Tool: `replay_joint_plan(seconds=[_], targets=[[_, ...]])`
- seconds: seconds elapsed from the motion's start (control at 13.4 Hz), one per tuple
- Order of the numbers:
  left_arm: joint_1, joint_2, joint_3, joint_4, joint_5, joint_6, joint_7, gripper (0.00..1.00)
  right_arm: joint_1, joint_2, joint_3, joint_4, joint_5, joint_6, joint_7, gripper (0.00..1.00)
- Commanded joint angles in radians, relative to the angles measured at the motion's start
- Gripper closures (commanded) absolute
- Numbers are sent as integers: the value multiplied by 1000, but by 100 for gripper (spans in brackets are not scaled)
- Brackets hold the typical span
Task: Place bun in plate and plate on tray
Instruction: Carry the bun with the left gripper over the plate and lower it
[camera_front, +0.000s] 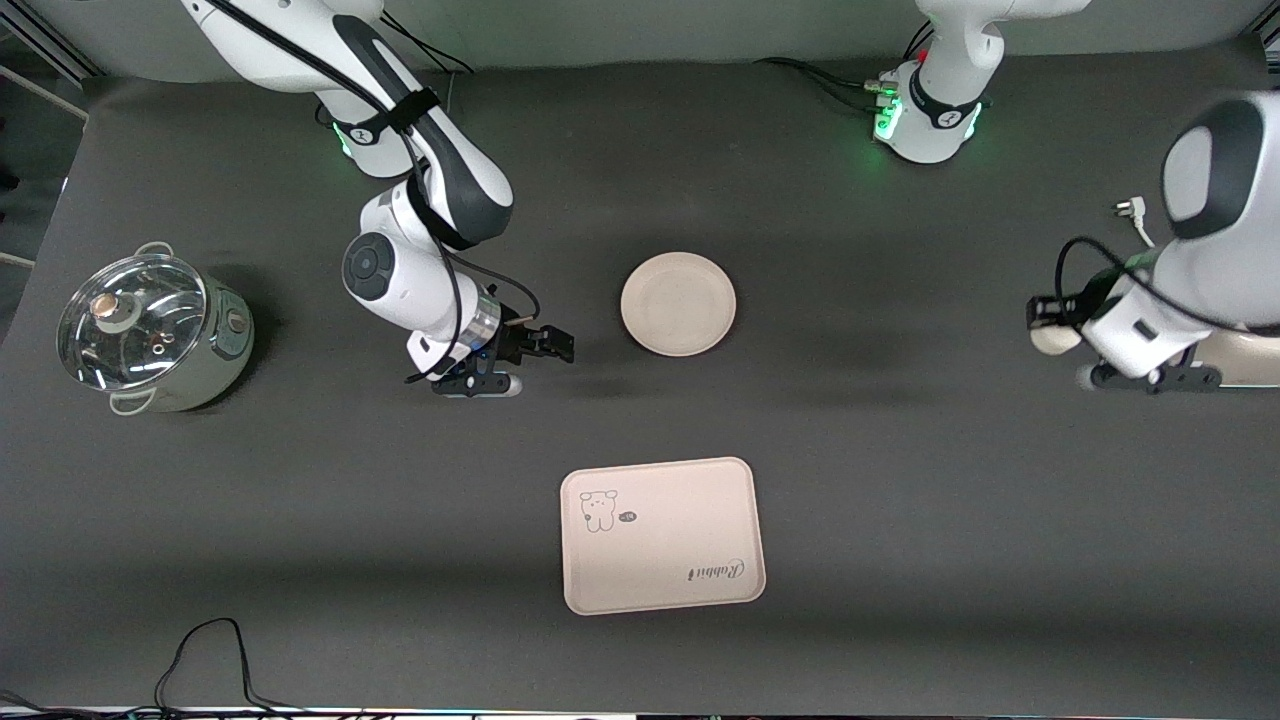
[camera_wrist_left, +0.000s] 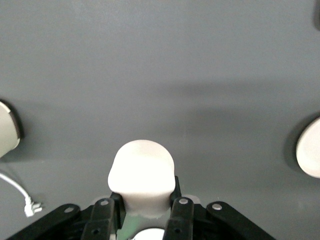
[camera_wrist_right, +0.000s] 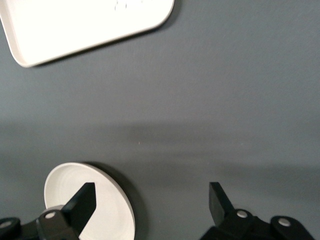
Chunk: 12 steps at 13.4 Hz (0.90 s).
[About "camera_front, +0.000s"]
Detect beige rectangular rabbit tray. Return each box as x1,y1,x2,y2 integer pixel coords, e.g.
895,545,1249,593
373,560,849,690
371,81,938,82
560,457,767,616

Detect black cables at arm base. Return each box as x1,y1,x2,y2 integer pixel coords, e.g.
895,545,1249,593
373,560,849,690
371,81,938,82
378,8,477,79
753,56,893,113

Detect white half-round bun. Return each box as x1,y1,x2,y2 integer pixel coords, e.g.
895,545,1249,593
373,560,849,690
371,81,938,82
1030,321,1084,358

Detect thin black looped cable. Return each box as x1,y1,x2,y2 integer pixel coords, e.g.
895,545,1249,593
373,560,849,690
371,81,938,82
153,617,301,715

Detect black cables at left arm base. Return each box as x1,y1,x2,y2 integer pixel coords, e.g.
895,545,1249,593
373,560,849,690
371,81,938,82
753,56,893,113

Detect black cables at right arm base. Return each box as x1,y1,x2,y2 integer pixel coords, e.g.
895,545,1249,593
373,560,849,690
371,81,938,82
378,8,477,79

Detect beige round plate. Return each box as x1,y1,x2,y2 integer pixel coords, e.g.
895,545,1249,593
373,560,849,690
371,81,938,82
620,252,738,358

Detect steel pot with glass lid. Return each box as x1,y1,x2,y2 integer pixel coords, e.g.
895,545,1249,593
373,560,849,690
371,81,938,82
57,241,257,416

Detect aluminium frame rail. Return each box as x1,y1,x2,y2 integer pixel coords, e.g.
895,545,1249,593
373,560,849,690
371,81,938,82
0,0,103,87

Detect black cable along right arm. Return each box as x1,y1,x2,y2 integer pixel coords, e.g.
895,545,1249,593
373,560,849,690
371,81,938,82
203,0,543,385

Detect glass pot lid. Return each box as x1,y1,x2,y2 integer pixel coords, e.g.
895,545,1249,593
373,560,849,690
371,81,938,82
57,253,209,392

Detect white power cable with plug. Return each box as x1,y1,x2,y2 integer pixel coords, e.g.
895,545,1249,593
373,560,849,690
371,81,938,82
1112,196,1158,250

